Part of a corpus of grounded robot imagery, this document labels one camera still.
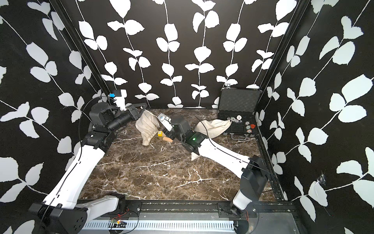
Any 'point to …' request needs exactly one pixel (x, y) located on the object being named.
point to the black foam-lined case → (238, 105)
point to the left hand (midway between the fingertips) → (146, 102)
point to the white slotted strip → (181, 225)
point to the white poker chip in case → (239, 117)
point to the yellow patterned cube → (160, 133)
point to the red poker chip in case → (252, 126)
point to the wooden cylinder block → (167, 139)
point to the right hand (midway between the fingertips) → (167, 118)
